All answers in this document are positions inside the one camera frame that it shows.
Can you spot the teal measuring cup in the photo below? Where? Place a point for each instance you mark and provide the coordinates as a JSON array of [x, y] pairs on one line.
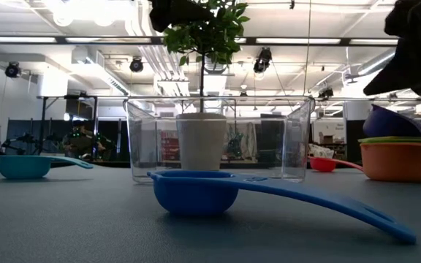
[[24, 167]]

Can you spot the black overhead frame beam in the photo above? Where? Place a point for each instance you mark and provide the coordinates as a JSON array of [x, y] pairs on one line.
[[123, 40]]

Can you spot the green measuring cup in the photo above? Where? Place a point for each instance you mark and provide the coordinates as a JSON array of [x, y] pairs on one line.
[[393, 139]]

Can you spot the white cloth heap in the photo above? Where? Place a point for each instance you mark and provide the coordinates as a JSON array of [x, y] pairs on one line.
[[320, 151]]

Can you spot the dark robot with green lights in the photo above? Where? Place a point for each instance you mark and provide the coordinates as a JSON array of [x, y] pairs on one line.
[[80, 142]]

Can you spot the orange measuring cup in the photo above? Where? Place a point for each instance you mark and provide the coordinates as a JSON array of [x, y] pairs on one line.
[[397, 162]]

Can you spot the potted plant in white pot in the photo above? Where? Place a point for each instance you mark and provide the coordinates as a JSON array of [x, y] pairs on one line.
[[201, 142]]

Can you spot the tall black stand frame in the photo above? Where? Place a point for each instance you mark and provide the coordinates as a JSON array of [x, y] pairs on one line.
[[43, 124]]

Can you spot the red measuring cup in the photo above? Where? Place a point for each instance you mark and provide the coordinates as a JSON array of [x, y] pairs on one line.
[[322, 164]]

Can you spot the blue measuring cup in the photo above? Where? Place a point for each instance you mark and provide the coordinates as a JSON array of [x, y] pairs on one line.
[[196, 195]]

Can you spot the red tool cabinet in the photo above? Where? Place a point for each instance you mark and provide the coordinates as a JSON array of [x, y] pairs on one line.
[[169, 146]]

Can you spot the clear plastic basket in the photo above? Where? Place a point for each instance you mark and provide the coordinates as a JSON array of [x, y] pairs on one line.
[[144, 146]]

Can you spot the black ceiling spotlight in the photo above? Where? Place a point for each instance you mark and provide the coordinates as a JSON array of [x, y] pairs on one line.
[[136, 65], [13, 69], [325, 92], [262, 60]]

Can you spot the cardboard box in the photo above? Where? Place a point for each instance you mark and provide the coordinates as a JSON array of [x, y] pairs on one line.
[[327, 138]]

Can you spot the purple measuring cup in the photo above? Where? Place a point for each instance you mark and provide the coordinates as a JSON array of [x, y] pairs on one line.
[[386, 124]]

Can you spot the grey-blue table mat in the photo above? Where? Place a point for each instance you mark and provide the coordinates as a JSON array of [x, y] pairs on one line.
[[86, 219]]

